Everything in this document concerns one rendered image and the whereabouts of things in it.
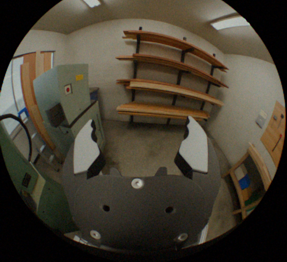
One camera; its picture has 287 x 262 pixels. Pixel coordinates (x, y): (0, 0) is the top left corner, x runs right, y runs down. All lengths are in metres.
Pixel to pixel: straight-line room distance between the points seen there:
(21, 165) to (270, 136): 3.14
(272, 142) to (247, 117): 0.94
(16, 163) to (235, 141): 3.25
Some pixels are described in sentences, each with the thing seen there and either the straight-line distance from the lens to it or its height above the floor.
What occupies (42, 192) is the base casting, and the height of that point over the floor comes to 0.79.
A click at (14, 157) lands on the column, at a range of 0.77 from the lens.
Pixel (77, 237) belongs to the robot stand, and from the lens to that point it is 0.69.
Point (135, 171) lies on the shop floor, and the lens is 1.39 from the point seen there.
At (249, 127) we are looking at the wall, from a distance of 2.47.
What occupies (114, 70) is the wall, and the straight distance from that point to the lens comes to 1.96.
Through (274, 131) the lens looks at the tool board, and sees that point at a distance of 2.42.
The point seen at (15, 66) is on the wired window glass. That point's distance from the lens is 2.37.
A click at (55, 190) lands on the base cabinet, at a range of 0.88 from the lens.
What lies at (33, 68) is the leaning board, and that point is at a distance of 2.27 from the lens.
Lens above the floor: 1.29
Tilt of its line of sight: 33 degrees down
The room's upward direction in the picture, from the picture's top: 7 degrees clockwise
